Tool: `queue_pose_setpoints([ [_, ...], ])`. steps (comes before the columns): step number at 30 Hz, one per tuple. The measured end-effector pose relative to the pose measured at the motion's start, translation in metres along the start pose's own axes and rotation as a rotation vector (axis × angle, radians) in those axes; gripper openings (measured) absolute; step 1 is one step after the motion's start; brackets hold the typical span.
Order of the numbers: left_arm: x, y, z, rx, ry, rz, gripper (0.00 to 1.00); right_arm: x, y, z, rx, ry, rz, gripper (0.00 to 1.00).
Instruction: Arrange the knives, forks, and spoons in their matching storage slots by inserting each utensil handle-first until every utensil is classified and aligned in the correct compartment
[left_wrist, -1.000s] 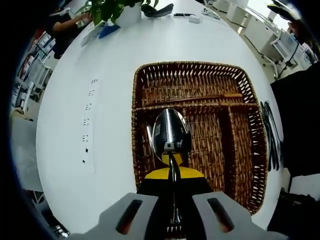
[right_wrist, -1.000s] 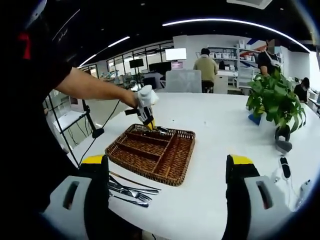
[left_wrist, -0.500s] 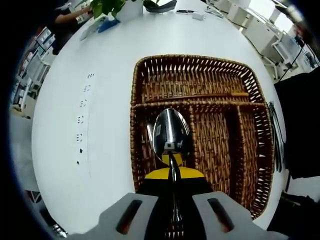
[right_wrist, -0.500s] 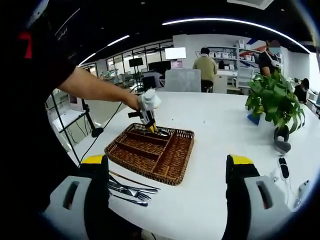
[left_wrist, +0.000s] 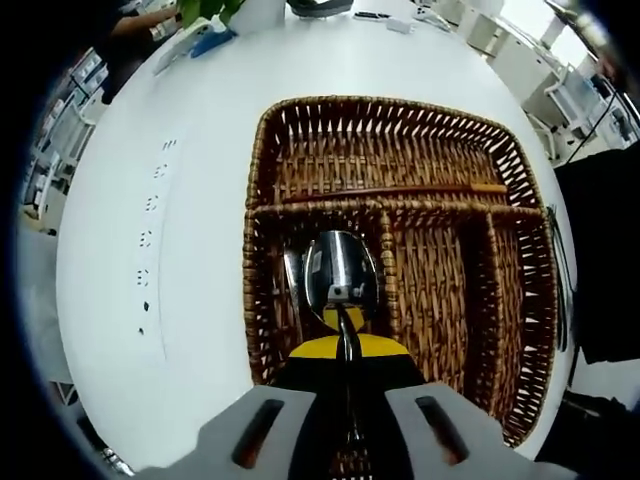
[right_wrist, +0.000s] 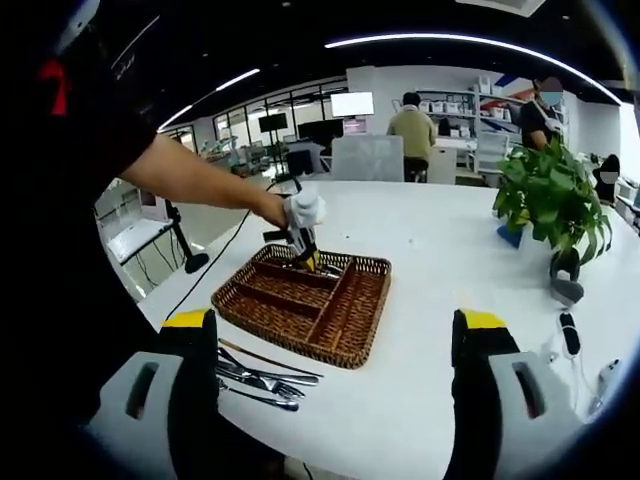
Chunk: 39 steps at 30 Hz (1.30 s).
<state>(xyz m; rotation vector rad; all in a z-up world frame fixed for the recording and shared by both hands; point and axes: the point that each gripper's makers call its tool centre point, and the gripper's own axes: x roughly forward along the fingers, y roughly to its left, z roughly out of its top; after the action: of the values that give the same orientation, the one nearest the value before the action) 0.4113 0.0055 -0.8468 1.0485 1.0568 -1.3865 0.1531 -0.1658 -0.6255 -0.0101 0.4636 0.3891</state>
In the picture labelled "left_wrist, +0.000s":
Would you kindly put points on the silver table knife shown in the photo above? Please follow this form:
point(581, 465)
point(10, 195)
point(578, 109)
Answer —
point(292, 280)

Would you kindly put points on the person's dark clothed body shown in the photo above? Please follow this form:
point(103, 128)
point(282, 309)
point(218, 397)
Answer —
point(600, 250)

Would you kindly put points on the white storage shelves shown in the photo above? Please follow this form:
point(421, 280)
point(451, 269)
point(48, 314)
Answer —
point(60, 125)

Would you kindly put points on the table socket strip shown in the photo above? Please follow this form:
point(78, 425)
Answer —
point(150, 225)

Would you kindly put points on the wooden chopstick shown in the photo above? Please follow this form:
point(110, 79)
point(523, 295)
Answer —
point(400, 191)

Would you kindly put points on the steel spoon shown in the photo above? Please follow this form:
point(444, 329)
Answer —
point(340, 270)

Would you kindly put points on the black remote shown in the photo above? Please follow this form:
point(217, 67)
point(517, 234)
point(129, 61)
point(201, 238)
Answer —
point(372, 15)

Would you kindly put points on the white flat object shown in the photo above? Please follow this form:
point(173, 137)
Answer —
point(175, 55)

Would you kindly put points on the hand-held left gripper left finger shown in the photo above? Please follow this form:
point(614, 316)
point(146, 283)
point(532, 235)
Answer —
point(240, 440)

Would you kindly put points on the white charger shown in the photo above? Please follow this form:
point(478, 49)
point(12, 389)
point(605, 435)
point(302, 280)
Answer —
point(402, 26)

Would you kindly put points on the blue flat object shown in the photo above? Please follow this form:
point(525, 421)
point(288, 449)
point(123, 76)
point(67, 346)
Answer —
point(212, 42)

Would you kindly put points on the brown wicker storage tray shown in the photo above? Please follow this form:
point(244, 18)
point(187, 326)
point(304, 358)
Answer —
point(440, 300)

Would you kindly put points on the dark grey curved device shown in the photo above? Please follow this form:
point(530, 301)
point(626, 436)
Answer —
point(320, 7)

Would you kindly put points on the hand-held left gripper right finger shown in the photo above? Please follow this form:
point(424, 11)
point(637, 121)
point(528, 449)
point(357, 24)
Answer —
point(450, 440)

